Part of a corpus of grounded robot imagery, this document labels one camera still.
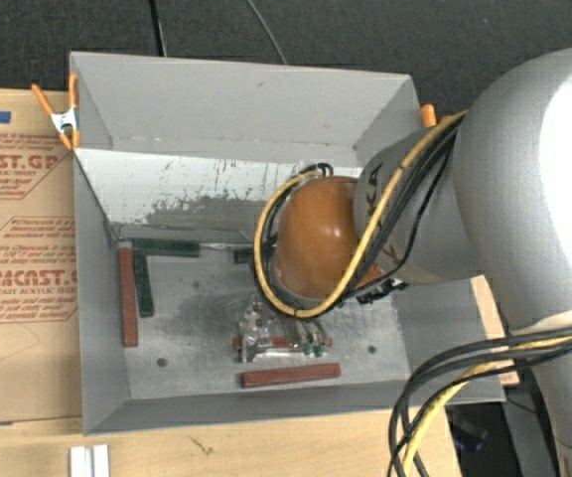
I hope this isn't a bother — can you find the black cylinder on white bracket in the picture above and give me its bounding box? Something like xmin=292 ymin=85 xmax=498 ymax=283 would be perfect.
xmin=357 ymin=277 xmax=409 ymax=307

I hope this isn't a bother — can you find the grey metal bin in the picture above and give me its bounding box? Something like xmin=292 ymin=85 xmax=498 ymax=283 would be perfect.
xmin=69 ymin=51 xmax=508 ymax=436

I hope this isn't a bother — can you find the brown cardboard board red print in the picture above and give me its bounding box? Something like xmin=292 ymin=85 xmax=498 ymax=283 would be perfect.
xmin=0 ymin=85 xmax=84 ymax=427

